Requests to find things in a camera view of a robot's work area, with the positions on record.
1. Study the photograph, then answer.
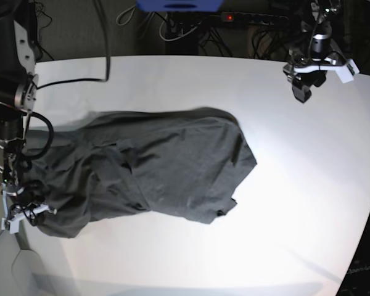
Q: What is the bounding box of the dark grey t-shirt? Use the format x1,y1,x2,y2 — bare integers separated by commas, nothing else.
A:
25,108,257,238

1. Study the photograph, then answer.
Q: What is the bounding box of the black power strip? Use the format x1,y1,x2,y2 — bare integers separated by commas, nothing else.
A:
220,12,289,25

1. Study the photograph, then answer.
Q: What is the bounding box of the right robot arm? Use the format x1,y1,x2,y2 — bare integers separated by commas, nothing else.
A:
0,1,54,220

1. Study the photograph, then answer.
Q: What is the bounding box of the grey chair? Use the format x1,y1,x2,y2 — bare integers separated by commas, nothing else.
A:
0,231,57,295

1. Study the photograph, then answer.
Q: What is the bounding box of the blue box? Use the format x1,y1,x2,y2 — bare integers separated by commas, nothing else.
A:
136,0,223,12

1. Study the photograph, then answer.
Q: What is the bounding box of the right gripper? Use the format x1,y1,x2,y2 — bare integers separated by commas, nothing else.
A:
15,181,45,215

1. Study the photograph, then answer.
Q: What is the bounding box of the white cable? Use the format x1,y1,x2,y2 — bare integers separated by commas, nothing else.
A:
158,18,201,42

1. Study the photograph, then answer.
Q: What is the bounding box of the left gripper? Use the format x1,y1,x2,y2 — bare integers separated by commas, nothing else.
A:
288,49,347,104

